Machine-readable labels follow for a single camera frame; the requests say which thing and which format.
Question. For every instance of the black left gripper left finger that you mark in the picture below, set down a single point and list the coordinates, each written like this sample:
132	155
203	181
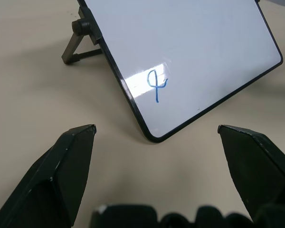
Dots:
50	180

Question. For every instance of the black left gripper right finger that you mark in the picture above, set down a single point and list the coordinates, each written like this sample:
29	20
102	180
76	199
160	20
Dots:
259	171

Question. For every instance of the black folding whiteboard stand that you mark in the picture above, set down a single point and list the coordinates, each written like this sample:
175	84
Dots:
82	40

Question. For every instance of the white board with black frame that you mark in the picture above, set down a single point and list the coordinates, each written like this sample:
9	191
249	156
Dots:
190	59

